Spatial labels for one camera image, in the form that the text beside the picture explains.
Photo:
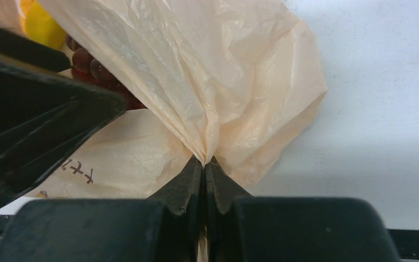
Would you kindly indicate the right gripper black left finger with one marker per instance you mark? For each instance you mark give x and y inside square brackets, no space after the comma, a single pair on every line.
[162,227]

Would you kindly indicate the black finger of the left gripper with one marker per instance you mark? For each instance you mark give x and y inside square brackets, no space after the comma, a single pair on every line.
[44,116]

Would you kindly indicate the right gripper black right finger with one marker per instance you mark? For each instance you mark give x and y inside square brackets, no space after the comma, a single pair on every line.
[242,227]

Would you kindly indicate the dark red fruit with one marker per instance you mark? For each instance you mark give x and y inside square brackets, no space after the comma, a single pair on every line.
[89,70]

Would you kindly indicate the translucent orange plastic bag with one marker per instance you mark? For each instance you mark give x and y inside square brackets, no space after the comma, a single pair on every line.
[231,80]

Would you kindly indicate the yellow fruit in bag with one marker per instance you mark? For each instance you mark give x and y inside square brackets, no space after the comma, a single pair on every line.
[39,26]

